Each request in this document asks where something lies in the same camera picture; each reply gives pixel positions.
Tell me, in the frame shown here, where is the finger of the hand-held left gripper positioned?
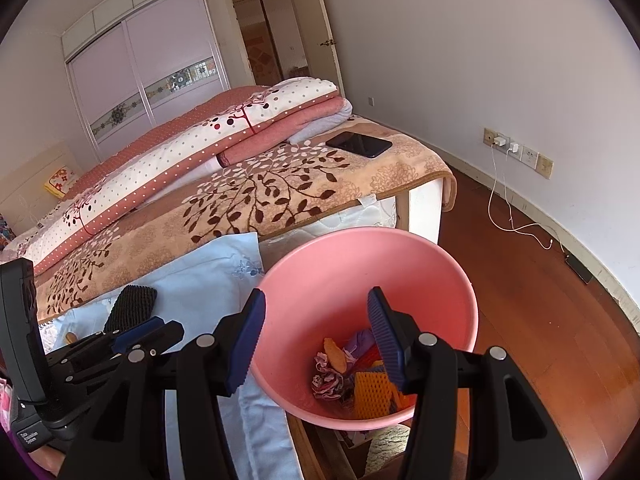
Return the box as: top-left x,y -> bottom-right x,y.
112,316 -> 185,357
47,335 -> 126,386

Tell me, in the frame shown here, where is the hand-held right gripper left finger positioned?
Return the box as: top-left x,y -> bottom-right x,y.
60,288 -> 267,480

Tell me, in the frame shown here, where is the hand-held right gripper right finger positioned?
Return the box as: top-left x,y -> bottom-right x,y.
367,286 -> 583,480

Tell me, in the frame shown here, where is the orange peel piece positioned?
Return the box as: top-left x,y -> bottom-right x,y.
324,337 -> 348,372

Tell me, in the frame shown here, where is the yellow foam net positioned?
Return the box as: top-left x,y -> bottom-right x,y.
352,371 -> 397,420

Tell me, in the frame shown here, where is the pink plastic bucket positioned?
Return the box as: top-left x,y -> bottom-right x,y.
250,226 -> 480,431

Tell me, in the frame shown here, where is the red floral wrapper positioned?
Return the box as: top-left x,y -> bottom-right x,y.
311,352 -> 353,401

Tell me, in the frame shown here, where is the person's left forearm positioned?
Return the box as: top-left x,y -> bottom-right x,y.
0,427 -> 63,480

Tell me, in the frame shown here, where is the black foam net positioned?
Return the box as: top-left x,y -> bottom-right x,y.
103,285 -> 158,335

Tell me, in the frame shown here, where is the light blue cloth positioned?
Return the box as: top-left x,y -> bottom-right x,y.
45,232 -> 306,480

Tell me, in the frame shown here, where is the cream bed headboard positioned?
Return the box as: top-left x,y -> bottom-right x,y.
0,142 -> 88,233

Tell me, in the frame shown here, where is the yellow floral pillow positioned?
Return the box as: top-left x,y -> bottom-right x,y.
44,166 -> 78,198

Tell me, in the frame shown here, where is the brown leaf-print blanket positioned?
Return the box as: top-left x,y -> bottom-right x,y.
35,115 -> 458,323

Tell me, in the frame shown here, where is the red white dotted quilt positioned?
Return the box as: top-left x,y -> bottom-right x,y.
0,77 -> 353,278

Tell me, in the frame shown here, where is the black smartphone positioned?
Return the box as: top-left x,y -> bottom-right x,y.
326,131 -> 393,159

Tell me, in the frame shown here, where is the black device on floor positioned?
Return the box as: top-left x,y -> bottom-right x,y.
565,255 -> 594,284

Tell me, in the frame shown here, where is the white folded blanket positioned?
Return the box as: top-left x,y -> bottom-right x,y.
287,99 -> 353,145

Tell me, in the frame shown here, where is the white sliding-door wardrobe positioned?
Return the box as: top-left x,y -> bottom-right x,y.
62,0 -> 231,161

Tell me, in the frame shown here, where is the white room door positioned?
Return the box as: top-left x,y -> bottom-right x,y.
292,0 -> 346,98

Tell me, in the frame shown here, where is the wooden table frame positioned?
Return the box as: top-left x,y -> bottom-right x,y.
287,412 -> 373,480

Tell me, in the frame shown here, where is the white charging cable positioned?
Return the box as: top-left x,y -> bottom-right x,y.
488,146 -> 554,251

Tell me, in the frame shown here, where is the wall outlet row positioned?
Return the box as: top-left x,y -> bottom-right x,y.
482,127 -> 554,180

